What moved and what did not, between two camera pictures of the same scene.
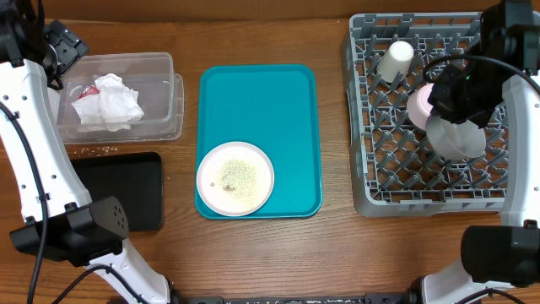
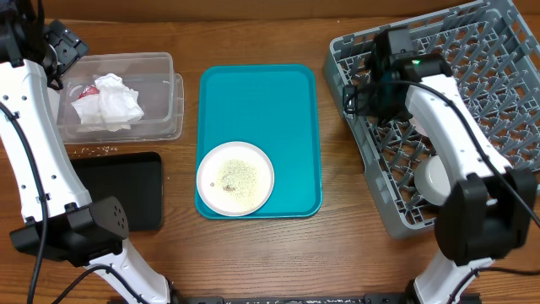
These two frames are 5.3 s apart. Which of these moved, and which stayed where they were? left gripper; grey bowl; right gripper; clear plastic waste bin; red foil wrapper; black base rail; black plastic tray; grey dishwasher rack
Moved: right gripper; grey bowl; grey dishwasher rack
Stayed: black base rail; red foil wrapper; left gripper; black plastic tray; clear plastic waste bin
